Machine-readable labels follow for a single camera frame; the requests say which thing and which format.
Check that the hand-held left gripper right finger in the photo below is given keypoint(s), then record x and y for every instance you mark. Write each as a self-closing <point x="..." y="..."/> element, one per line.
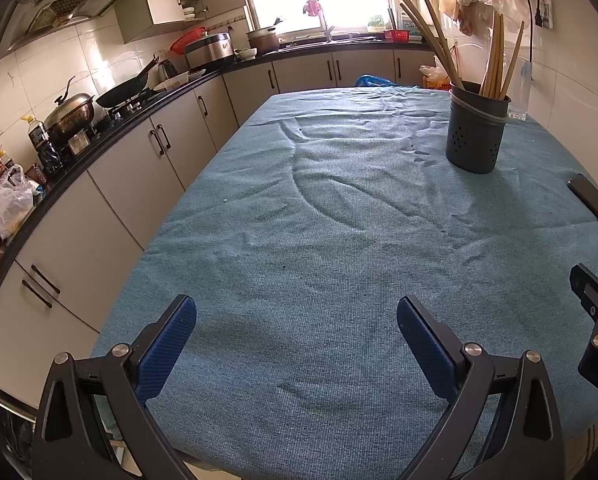
<point x="426" y="350"/>

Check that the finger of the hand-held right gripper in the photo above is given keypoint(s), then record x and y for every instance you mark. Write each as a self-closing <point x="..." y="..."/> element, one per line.
<point x="594" y="290"/>

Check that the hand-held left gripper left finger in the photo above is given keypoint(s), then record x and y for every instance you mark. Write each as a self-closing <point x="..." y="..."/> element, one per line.
<point x="166" y="350"/>

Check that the dark grey utensil holder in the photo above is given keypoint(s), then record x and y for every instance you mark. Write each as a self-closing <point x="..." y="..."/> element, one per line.
<point x="474" y="140"/>

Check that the bunch of wooden chopsticks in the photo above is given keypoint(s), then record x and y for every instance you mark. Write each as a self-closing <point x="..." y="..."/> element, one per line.
<point x="494" y="70"/>

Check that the blue tablecloth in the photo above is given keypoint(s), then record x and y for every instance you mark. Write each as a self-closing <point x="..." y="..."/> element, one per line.
<point x="359" y="240"/>

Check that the clear glass mug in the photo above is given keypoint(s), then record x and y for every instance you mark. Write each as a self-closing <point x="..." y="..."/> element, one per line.
<point x="521" y="95"/>

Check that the white plastic bag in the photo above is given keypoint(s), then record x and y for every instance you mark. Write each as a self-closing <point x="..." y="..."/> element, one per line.
<point x="6" y="202"/>

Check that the gas stove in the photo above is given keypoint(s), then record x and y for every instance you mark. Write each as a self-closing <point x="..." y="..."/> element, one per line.
<point x="129" y="107"/>

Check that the dark oil bottle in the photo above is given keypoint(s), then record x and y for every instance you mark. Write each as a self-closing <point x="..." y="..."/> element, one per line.
<point x="38" y="135"/>

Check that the steel pot with lid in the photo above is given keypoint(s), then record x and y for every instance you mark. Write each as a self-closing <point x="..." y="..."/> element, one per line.
<point x="69" y="112"/>

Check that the black wok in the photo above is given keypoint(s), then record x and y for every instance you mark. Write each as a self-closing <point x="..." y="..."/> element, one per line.
<point x="124" y="92"/>

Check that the pale plastic bag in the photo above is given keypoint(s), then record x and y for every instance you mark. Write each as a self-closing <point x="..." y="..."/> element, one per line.
<point x="436" y="76"/>

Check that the black kitchen countertop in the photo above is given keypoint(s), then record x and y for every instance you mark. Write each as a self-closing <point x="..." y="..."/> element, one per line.
<point x="189" y="85"/>

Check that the blue plastic bag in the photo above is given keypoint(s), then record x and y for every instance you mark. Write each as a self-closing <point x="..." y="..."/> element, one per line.
<point x="374" y="81"/>

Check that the steel kettle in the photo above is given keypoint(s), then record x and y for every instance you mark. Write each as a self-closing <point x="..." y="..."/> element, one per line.
<point x="166" y="68"/>

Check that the silver rice cooker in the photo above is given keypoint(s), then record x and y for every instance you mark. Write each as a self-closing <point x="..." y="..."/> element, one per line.
<point x="211" y="50"/>

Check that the white bowl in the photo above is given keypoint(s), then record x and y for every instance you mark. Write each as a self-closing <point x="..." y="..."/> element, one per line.
<point x="245" y="54"/>

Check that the red basin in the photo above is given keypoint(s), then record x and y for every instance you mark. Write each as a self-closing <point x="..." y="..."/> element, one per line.
<point x="181" y="42"/>

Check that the small red basket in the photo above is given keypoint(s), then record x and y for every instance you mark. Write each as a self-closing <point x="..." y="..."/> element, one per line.
<point x="396" y="36"/>

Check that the brown clay pot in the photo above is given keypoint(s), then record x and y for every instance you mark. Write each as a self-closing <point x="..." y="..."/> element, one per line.
<point x="263" y="41"/>

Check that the steel sink faucet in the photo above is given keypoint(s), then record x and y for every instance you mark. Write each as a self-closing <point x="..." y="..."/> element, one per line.
<point x="329" y="27"/>

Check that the steel range hood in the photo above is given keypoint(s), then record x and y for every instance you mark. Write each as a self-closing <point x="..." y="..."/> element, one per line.
<point x="59" y="10"/>

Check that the pink hanging cloth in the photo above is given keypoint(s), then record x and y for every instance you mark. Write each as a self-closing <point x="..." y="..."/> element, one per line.
<point x="312" y="6"/>

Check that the open wall cabinet with dishes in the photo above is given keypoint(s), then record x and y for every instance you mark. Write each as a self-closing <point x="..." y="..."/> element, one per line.
<point x="179" y="7"/>

